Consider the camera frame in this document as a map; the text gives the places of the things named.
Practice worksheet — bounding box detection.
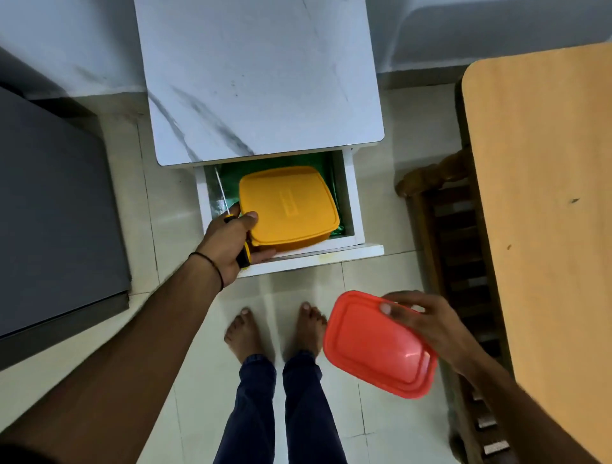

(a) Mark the grey cabinet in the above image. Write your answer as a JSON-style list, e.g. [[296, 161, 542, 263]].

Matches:
[[0, 85, 133, 372]]

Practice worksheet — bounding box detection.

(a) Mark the yellow black handled screwdriver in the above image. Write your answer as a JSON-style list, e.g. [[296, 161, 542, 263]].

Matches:
[[214, 167, 253, 270]]

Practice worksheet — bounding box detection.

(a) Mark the green drawer liner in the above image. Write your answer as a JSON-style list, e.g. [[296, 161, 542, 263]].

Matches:
[[204, 151, 346, 239]]

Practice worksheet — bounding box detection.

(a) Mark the person's left hand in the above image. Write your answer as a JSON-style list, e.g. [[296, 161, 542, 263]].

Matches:
[[195, 210, 277, 288]]

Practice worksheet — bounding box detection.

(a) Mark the person's right leg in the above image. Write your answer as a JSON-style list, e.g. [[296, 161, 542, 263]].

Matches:
[[281, 350, 348, 464]]

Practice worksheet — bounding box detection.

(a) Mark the person's right forearm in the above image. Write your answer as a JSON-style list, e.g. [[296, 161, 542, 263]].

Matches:
[[451, 350, 601, 464]]

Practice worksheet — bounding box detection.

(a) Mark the person's left foot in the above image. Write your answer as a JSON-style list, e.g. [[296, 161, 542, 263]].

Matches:
[[223, 307, 266, 365]]

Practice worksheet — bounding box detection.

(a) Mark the dark wooden chair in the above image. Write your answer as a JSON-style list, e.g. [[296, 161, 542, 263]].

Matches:
[[395, 147, 521, 464]]

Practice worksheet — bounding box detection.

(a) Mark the person's leg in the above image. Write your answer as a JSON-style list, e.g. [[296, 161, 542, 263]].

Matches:
[[281, 350, 348, 464], [213, 353, 277, 464]]

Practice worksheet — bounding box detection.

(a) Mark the black wrist band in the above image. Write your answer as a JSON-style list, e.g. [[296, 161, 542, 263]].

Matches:
[[188, 251, 225, 292]]

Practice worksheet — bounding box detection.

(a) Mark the white marble top cabinet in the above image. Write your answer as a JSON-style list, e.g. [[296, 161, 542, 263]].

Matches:
[[133, 0, 385, 167]]

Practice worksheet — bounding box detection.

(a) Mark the person's left forearm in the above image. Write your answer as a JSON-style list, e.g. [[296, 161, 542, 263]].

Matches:
[[0, 255, 223, 464]]

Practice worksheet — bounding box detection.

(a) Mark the person's right hand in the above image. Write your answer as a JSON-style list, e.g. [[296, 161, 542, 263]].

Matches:
[[380, 290, 475, 376]]

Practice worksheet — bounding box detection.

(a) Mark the white drawer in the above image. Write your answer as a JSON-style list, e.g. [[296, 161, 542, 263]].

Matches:
[[193, 147, 385, 279]]

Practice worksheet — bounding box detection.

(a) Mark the yellow plastic container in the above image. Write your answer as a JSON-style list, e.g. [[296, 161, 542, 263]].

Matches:
[[238, 165, 341, 253]]

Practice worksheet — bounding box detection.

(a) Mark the red plastic container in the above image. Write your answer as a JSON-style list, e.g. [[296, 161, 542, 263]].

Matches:
[[323, 290, 439, 400]]

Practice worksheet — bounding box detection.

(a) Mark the person's foot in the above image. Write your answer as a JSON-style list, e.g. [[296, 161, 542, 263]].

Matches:
[[223, 307, 266, 365], [286, 301, 329, 360]]

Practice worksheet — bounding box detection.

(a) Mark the person's right foot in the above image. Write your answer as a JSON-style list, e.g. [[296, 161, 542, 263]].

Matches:
[[286, 301, 329, 360]]

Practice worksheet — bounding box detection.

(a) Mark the person's left leg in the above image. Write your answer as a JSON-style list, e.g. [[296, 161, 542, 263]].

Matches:
[[213, 353, 277, 464]]

